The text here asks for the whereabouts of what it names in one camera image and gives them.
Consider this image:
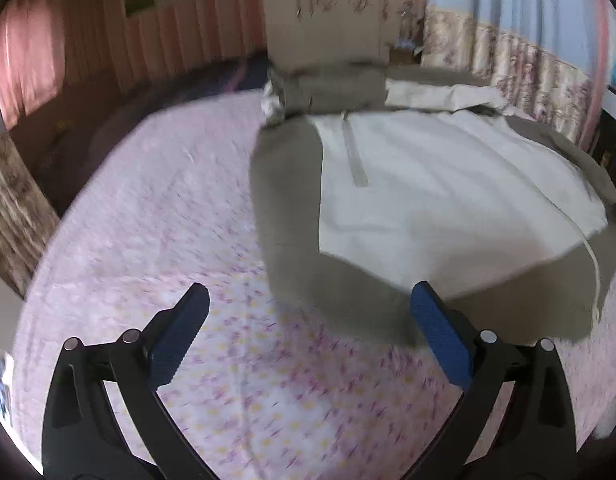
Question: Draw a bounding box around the grey and white jacket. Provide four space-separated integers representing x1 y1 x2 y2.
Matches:
250 64 616 344

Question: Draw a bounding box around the pink floral bed sheet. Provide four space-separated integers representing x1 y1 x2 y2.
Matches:
13 90 616 479

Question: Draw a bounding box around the dark wooden cabinet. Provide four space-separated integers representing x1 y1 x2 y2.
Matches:
592 103 616 188

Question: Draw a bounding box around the pink window curtain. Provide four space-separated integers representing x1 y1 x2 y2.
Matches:
0 0 66 129

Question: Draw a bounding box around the blue floral curtain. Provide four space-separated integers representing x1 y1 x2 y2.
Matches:
423 0 616 150

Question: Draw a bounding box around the white wardrobe with decals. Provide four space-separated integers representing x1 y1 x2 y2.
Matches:
262 0 412 70

